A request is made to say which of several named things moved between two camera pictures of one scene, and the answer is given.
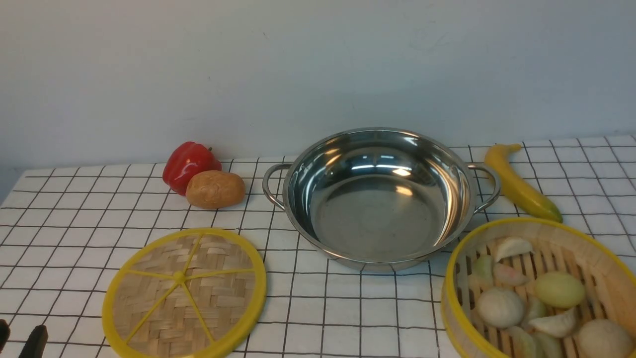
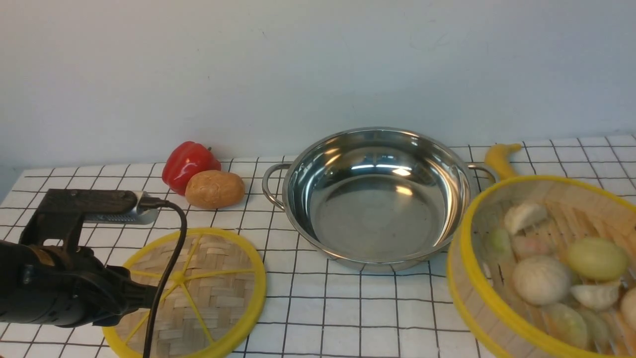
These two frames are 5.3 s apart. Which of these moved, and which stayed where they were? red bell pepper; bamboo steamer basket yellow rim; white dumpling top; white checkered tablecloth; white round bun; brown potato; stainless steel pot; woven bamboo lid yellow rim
Moved: white round bun; white dumpling top; bamboo steamer basket yellow rim
Stayed: brown potato; stainless steel pot; red bell pepper; white checkered tablecloth; woven bamboo lid yellow rim
